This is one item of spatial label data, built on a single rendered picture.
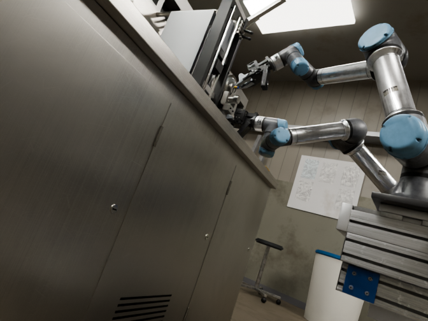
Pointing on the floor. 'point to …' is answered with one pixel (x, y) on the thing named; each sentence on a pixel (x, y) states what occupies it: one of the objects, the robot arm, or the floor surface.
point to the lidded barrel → (329, 292)
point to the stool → (262, 271)
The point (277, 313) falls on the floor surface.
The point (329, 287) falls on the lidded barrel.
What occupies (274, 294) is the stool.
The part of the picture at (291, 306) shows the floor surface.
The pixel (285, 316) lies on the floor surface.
